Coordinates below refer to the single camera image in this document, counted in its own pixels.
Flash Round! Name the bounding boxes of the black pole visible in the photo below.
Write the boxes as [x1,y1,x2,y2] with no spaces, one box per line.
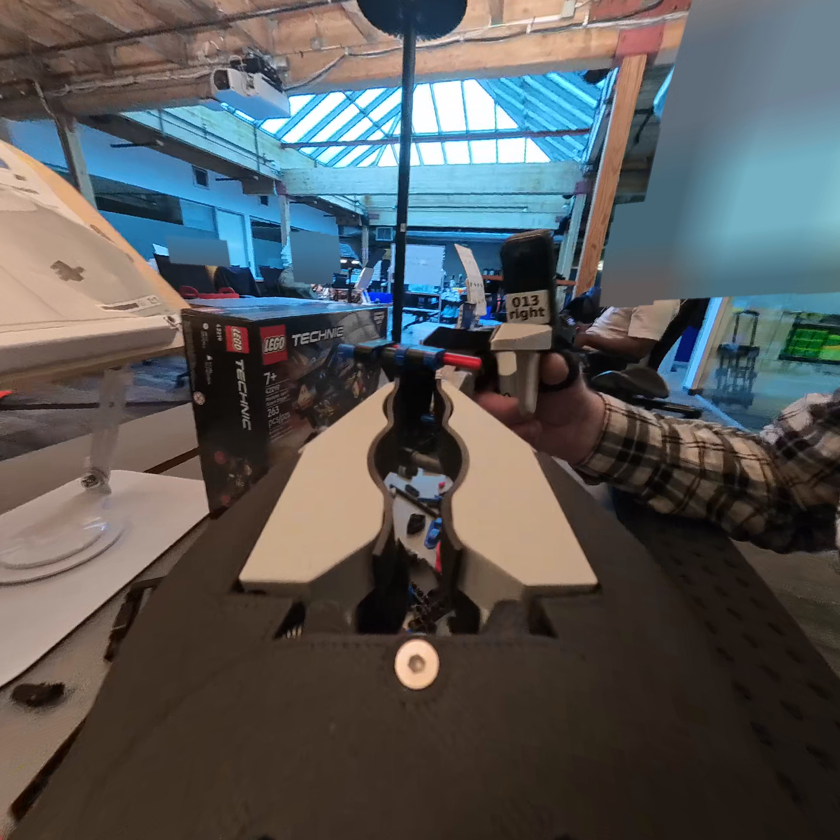
[390,26,422,349]

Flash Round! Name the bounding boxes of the white paper sign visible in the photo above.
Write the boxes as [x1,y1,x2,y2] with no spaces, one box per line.
[454,244,489,317]

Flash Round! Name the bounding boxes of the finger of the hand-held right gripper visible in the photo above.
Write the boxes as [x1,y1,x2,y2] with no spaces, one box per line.
[436,364,483,398]

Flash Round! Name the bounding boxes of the person's right hand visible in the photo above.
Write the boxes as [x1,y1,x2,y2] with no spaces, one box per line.
[474,367,606,468]

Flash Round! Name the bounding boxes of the white ceiling projector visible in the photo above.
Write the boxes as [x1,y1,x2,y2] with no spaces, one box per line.
[210,51,291,120]

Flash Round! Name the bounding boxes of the white base sheet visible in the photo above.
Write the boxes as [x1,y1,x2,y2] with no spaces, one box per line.
[0,469,212,688]

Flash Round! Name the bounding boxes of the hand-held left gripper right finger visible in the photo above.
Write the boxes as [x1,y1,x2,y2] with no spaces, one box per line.
[441,382,599,631]

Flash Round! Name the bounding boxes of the black toy set box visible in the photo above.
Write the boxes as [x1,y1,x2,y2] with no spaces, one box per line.
[182,302,396,517]

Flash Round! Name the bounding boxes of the booklet stand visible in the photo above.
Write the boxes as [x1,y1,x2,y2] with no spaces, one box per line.
[0,364,129,586]

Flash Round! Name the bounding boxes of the black toy brick frame assembly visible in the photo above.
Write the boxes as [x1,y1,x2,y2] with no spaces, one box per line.
[356,340,481,473]

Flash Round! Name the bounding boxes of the instruction booklet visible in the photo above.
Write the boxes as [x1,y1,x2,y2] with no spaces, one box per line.
[0,141,186,389]

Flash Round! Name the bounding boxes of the wooden post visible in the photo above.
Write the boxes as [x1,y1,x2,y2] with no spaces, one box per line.
[576,52,649,298]

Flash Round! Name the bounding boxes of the black office chair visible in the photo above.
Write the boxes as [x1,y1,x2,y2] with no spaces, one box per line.
[589,366,704,421]

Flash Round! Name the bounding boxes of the whiteboard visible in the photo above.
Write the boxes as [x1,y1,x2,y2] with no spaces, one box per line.
[403,245,448,291]

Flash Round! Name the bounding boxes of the black round disc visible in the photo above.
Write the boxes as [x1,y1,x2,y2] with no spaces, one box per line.
[356,0,469,42]

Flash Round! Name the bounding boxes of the green storage bins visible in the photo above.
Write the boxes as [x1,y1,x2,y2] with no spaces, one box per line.
[780,314,833,363]

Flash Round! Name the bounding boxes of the black rolling cart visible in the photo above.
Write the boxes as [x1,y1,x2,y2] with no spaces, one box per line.
[714,310,763,409]

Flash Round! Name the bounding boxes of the person's right forearm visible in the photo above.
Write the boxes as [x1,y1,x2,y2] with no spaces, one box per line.
[576,390,840,573]

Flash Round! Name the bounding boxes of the grey desk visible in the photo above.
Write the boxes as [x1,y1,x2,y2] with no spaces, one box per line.
[0,402,217,840]

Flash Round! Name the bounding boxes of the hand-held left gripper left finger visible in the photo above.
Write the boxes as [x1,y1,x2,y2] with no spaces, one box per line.
[239,382,395,632]

